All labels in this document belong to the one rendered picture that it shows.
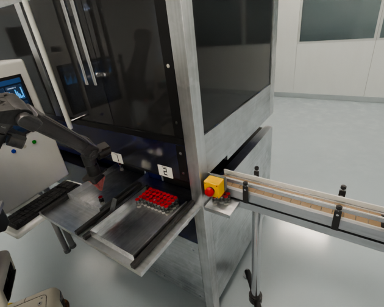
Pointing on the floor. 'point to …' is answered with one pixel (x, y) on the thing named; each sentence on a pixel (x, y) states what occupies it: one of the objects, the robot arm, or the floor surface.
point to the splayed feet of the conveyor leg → (250, 290)
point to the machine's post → (193, 134)
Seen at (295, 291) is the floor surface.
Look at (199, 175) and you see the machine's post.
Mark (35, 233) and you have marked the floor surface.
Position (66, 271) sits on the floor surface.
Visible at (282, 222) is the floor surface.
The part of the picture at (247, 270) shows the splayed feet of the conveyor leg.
